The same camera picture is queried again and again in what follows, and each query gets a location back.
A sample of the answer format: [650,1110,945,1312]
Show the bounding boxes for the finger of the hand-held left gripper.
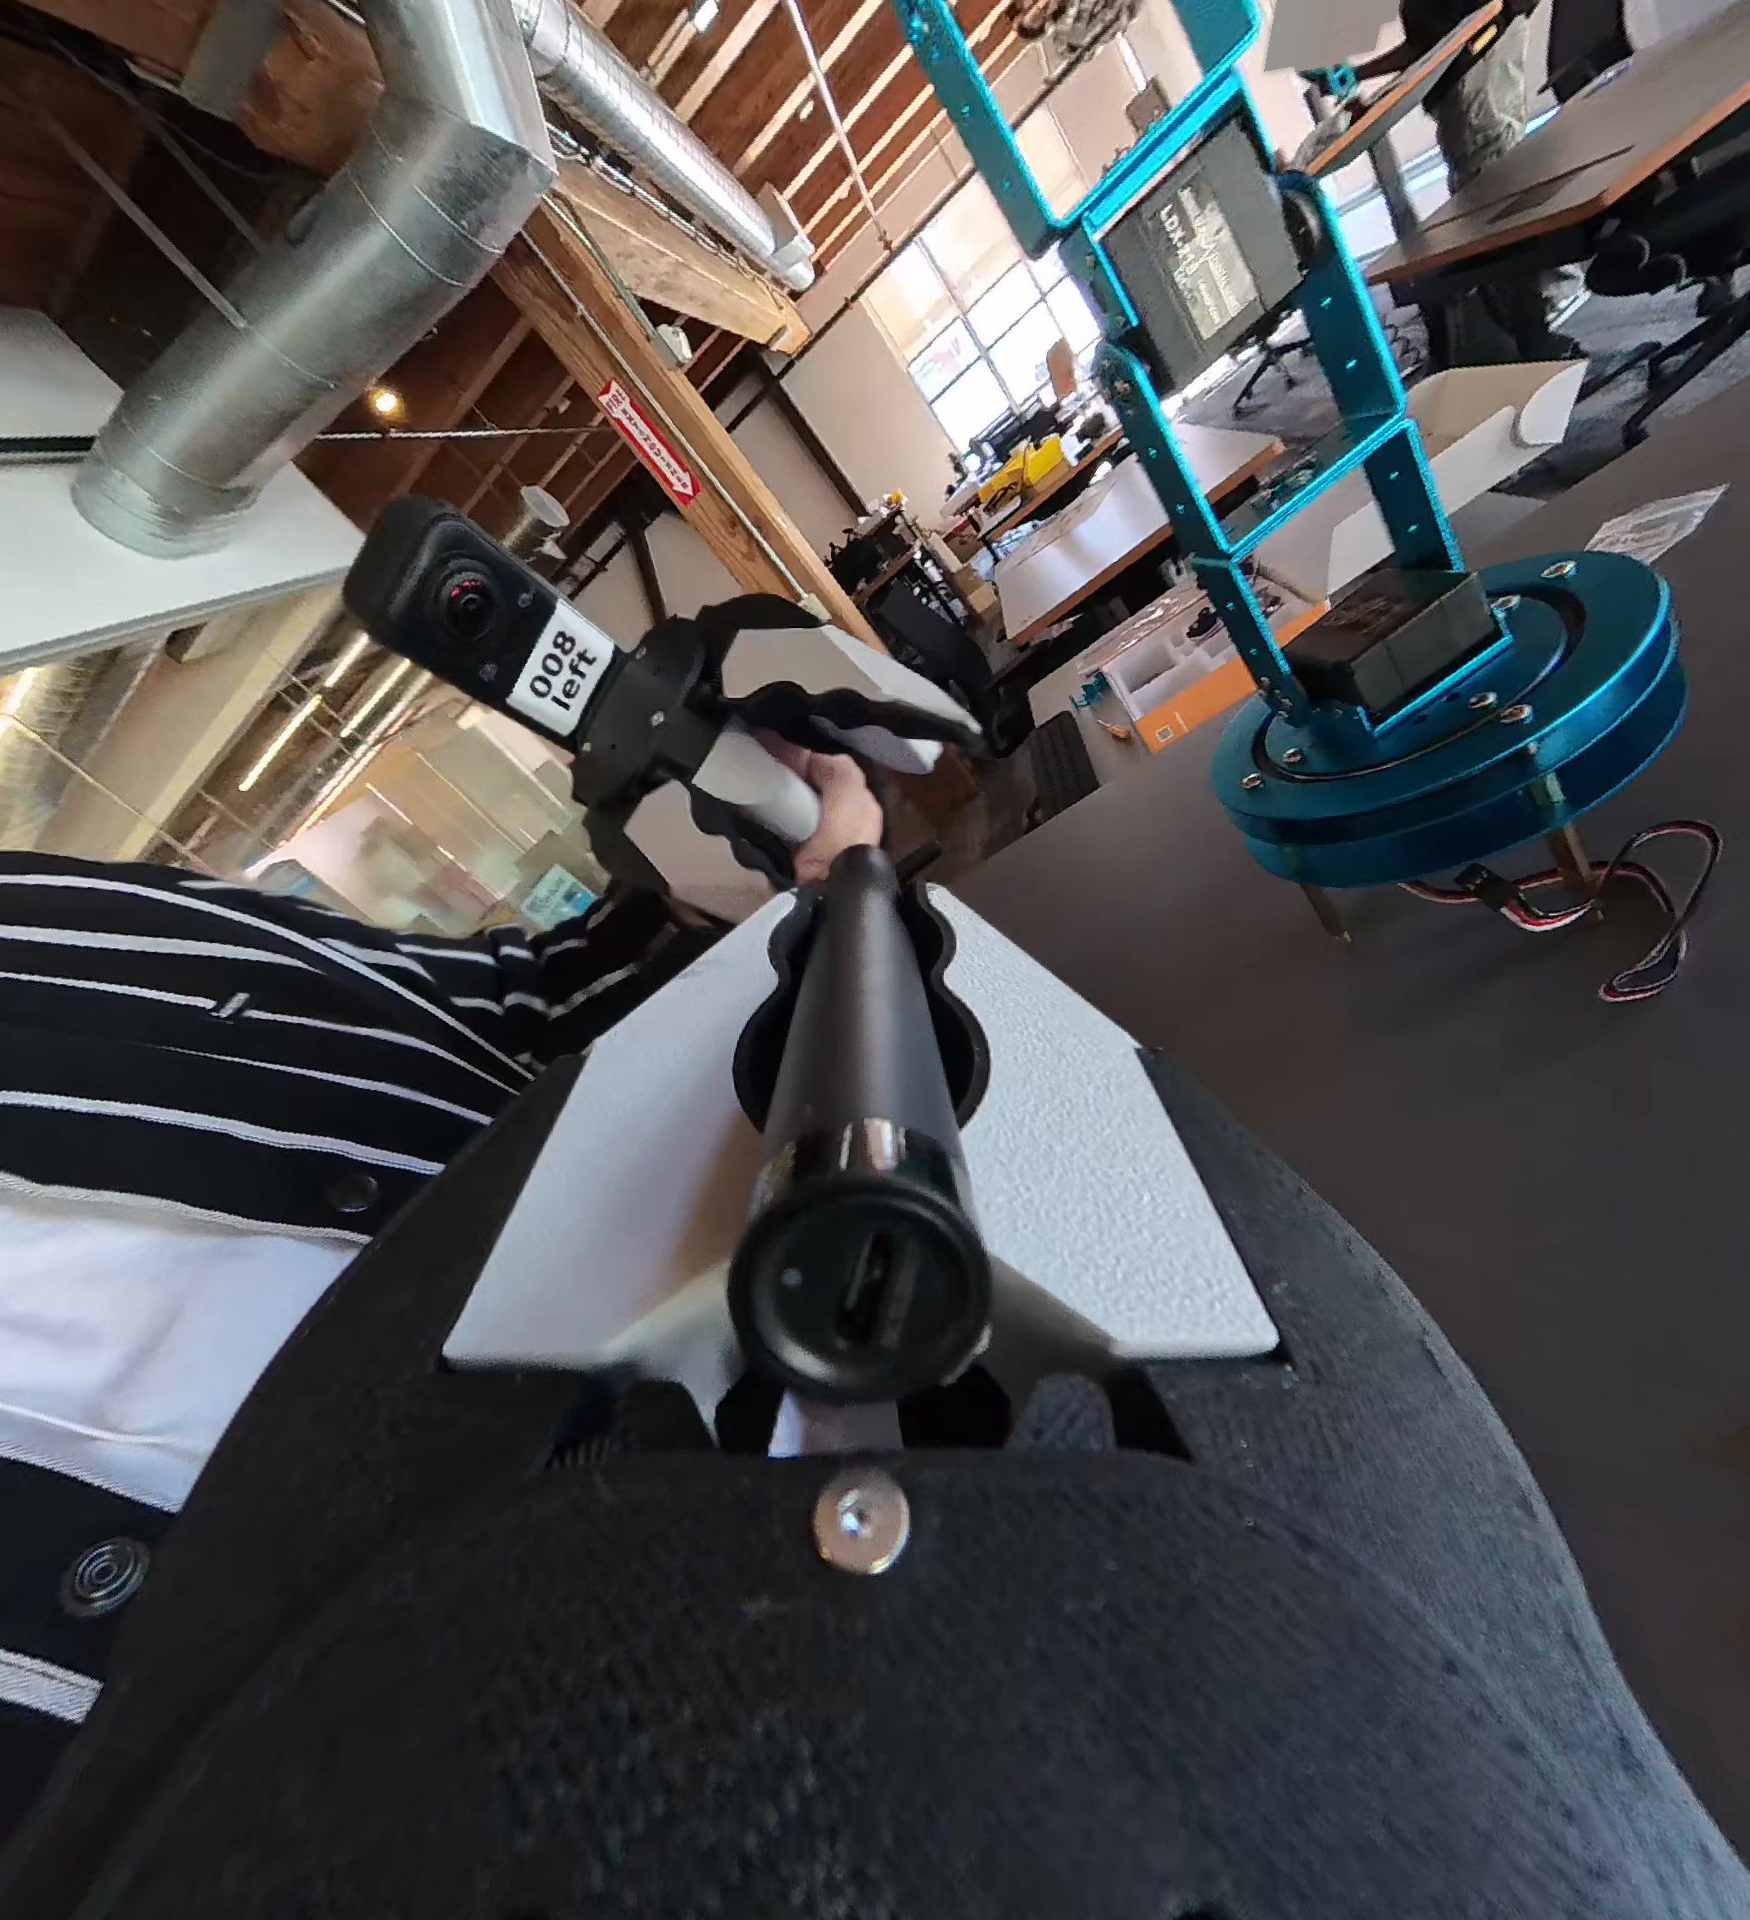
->
[722,621,988,751]
[811,701,956,775]

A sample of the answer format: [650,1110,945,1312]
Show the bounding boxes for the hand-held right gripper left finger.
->
[443,885,821,1374]

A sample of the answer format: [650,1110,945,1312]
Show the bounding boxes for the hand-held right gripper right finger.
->
[888,880,1284,1363]

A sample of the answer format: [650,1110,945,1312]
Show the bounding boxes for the black electric screwdriver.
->
[725,842,997,1406]

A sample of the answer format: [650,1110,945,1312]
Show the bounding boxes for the blue toy robot arm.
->
[888,0,1690,942]

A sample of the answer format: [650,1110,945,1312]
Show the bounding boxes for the person's left forearm striped sleeve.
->
[409,880,739,1074]

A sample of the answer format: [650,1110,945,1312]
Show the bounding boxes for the dark grey desk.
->
[941,323,1750,1516]

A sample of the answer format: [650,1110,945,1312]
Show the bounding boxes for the wood-edged office desk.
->
[1358,43,1750,289]

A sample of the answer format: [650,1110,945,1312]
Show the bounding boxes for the person's left hand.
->
[788,750,891,889]

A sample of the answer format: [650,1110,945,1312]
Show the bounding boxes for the black office chair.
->
[1577,188,1750,351]
[864,574,1038,753]

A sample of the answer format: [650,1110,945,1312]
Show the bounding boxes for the red and white sign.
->
[596,376,703,505]

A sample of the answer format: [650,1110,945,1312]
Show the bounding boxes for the white table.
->
[991,432,1284,649]

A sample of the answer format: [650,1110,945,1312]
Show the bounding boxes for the wooden beam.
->
[489,192,895,666]

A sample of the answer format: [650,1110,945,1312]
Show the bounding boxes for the orange and white box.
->
[1106,597,1335,753]

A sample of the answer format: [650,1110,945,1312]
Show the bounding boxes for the person's torso striped jacket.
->
[0,850,585,1846]

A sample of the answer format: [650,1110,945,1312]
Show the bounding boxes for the white cardboard box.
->
[1316,357,1591,560]

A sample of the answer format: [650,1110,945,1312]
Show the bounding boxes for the clear plastic bag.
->
[1580,480,1731,566]

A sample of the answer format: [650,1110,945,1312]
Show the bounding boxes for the silver metal air duct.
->
[69,0,821,560]

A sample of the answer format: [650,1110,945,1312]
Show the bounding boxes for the servo wire bundle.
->
[1396,817,1728,1003]

